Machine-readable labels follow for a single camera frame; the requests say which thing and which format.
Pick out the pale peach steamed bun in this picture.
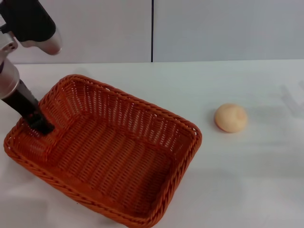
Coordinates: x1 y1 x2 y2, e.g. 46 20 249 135
214 103 248 133

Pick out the orange woven plastic basket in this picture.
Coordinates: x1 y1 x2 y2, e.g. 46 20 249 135
3 74 203 228

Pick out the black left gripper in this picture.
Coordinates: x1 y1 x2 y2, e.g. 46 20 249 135
0 79 56 136

